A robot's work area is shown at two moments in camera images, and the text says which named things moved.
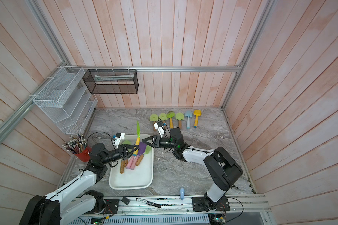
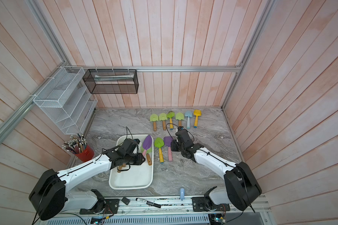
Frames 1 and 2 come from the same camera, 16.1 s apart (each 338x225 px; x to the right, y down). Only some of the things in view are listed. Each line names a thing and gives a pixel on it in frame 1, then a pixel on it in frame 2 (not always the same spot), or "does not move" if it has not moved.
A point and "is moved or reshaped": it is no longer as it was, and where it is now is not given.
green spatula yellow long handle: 137,142 -> 159,142
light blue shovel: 188,114 does not move
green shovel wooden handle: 163,116 does not move
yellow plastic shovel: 196,113 does not move
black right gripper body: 165,143 -> 176,146
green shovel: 180,116 does not move
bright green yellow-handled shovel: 171,115 does not move
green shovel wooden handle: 154,117 does not move
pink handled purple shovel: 142,148 is moved or reshaped
